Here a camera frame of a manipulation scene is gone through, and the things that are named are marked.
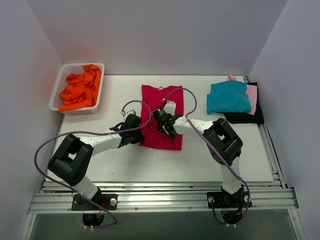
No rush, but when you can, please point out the crimson red t-shirt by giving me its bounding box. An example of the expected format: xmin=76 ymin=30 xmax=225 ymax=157
xmin=139 ymin=85 xmax=184 ymax=151

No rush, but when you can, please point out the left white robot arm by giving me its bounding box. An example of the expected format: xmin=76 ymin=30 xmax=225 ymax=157
xmin=48 ymin=113 xmax=144 ymax=210

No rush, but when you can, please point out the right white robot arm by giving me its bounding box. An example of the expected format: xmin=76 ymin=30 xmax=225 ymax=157
xmin=152 ymin=107 xmax=243 ymax=207

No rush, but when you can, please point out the crumpled orange t-shirt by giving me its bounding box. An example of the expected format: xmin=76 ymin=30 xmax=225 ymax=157
xmin=58 ymin=64 xmax=102 ymax=112

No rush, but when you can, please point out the white plastic basket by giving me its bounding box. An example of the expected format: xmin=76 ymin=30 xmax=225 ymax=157
xmin=49 ymin=62 xmax=105 ymax=115

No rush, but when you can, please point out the folded teal t-shirt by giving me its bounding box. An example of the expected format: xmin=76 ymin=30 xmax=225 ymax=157
xmin=206 ymin=80 xmax=252 ymax=115

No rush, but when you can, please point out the folded pink t-shirt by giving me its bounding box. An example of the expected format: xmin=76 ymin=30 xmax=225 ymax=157
xmin=225 ymin=75 xmax=258 ymax=116

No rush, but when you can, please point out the folded black t-shirt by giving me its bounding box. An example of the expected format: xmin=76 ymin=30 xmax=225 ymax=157
xmin=224 ymin=82 xmax=265 ymax=124

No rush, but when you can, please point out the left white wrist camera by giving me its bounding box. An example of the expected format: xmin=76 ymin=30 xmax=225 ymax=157
xmin=120 ymin=109 xmax=136 ymax=117

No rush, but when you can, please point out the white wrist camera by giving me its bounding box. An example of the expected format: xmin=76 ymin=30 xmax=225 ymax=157
xmin=120 ymin=109 xmax=136 ymax=117
xmin=162 ymin=99 xmax=176 ymax=116

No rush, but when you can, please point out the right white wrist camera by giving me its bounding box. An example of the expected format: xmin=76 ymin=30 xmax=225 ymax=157
xmin=162 ymin=99 xmax=176 ymax=116

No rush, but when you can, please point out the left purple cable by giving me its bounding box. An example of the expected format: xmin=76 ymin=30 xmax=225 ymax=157
xmin=33 ymin=100 xmax=153 ymax=228

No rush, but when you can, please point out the purple cable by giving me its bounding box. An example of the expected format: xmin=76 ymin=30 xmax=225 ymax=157
xmin=161 ymin=87 xmax=251 ymax=221
xmin=33 ymin=100 xmax=153 ymax=228

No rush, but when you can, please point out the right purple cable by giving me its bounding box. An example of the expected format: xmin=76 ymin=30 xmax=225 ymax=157
xmin=161 ymin=87 xmax=251 ymax=221

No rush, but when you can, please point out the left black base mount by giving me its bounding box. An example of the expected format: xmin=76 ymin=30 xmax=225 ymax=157
xmin=71 ymin=193 xmax=118 ymax=211

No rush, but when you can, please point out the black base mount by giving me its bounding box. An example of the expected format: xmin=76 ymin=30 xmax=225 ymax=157
xmin=206 ymin=185 xmax=252 ymax=209
xmin=71 ymin=193 xmax=118 ymax=211

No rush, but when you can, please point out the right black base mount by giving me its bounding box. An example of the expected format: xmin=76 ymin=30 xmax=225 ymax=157
xmin=206 ymin=185 xmax=252 ymax=209

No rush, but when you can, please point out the aluminium rail frame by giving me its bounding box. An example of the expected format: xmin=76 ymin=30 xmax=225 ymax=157
xmin=21 ymin=125 xmax=306 ymax=240

